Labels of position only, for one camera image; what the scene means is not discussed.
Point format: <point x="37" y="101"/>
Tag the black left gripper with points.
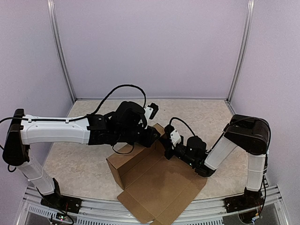
<point x="149" y="141"/>

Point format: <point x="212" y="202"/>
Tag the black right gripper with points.
<point x="168" y="145"/>

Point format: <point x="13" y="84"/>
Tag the brown cardboard box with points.
<point x="155" y="190"/>

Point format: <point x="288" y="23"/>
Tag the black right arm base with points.
<point x="247" y="200"/>

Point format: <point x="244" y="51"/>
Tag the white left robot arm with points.
<point x="24" y="130"/>

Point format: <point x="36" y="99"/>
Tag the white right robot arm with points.
<point x="250" y="134"/>

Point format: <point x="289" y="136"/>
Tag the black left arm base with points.
<point x="61" y="202"/>

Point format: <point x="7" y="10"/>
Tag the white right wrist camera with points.
<point x="172" y="134"/>

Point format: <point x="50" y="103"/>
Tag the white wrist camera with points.
<point x="172" y="134"/>
<point x="150" y="111"/>

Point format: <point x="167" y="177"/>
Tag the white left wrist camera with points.
<point x="150" y="111"/>

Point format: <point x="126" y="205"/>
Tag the front aluminium frame rail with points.
<point x="106" y="212"/>

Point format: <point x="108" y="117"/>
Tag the left aluminium frame post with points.
<point x="59" y="49"/>

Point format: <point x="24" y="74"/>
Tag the aluminium frame post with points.
<point x="59" y="49"/>
<point x="242" y="51"/>

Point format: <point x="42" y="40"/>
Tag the right aluminium frame post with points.
<point x="242" y="51"/>

